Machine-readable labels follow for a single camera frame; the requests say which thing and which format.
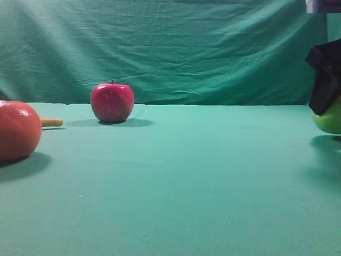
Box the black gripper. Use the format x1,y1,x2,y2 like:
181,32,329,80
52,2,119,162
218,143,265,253
305,39,340,115

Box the green plastic pear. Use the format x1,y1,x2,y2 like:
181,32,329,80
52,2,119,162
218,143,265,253
311,97,340,135

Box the green backdrop cloth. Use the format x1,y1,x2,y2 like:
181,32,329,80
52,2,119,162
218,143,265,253
1,1,340,105

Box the green table cloth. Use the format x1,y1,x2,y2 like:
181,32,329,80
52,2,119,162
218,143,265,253
1,103,340,255

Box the red plastic apple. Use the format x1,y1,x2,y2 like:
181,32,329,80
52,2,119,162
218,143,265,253
90,81,134,123

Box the yellow banana tip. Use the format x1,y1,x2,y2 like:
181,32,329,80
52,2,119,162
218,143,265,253
40,118,63,127

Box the large orange-red fruit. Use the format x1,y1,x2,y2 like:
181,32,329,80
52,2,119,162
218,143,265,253
1,100,42,162

